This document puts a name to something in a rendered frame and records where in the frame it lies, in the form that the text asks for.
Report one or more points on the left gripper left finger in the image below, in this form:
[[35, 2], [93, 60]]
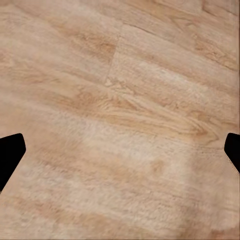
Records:
[[12, 150]]

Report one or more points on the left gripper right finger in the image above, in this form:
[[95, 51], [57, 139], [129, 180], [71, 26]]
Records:
[[232, 149]]

